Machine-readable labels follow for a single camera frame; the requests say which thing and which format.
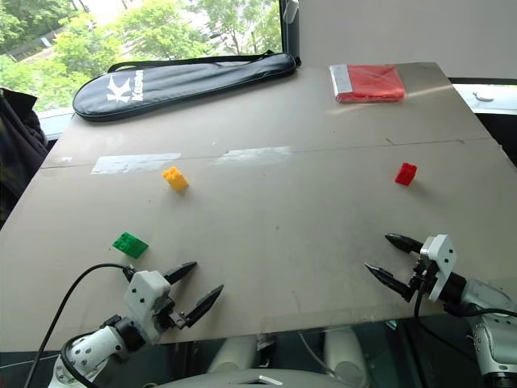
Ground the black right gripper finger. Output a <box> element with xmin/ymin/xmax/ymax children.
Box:
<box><xmin>385</xmin><ymin>233</ymin><xmax>425</xmax><ymax>255</ymax></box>
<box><xmin>364</xmin><ymin>262</ymin><xmax>414</xmax><ymax>302</ymax></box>

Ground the red toy brick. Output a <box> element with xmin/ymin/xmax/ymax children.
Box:
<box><xmin>394</xmin><ymin>162</ymin><xmax>419</xmax><ymax>187</ymax></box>

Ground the green toy brick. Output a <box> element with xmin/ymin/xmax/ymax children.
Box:
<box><xmin>111</xmin><ymin>231</ymin><xmax>149</xmax><ymax>259</ymax></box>

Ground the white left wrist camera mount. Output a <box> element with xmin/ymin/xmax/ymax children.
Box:
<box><xmin>123</xmin><ymin>270</ymin><xmax>172</xmax><ymax>346</ymax></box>

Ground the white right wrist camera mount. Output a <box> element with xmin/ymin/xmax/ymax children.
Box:
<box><xmin>419</xmin><ymin>234</ymin><xmax>459</xmax><ymax>303</ymax></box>

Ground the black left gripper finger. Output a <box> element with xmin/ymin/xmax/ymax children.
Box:
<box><xmin>183</xmin><ymin>284</ymin><xmax>225</xmax><ymax>328</ymax></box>
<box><xmin>162</xmin><ymin>261</ymin><xmax>199</xmax><ymax>285</ymax></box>

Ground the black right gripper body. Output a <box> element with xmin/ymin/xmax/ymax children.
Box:
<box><xmin>406</xmin><ymin>253</ymin><xmax>442</xmax><ymax>303</ymax></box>

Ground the yellow toy brick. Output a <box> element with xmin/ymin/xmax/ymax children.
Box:
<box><xmin>161</xmin><ymin>166</ymin><xmax>190</xmax><ymax>192</ymax></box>

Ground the red plastic packet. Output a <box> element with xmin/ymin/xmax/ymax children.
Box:
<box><xmin>328</xmin><ymin>63</ymin><xmax>406</xmax><ymax>104</ymax></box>

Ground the white robot leg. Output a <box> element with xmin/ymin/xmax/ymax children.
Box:
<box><xmin>322</xmin><ymin>327</ymin><xmax>369</xmax><ymax>379</ymax></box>
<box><xmin>208</xmin><ymin>335</ymin><xmax>259</xmax><ymax>375</ymax></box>

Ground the dark jacket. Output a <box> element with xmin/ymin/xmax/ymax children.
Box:
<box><xmin>0</xmin><ymin>86</ymin><xmax>49</xmax><ymax>227</ymax></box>

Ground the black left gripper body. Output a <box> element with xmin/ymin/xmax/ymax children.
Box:
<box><xmin>150</xmin><ymin>293</ymin><xmax>192</xmax><ymax>333</ymax></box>

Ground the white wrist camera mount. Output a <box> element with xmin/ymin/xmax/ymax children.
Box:
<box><xmin>123</xmin><ymin>270</ymin><xmax>172</xmax><ymax>346</ymax></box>
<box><xmin>419</xmin><ymin>234</ymin><xmax>459</xmax><ymax>303</ymax></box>

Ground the black racket bag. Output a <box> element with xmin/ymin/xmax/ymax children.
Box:
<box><xmin>72</xmin><ymin>49</ymin><xmax>303</xmax><ymax>123</ymax></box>

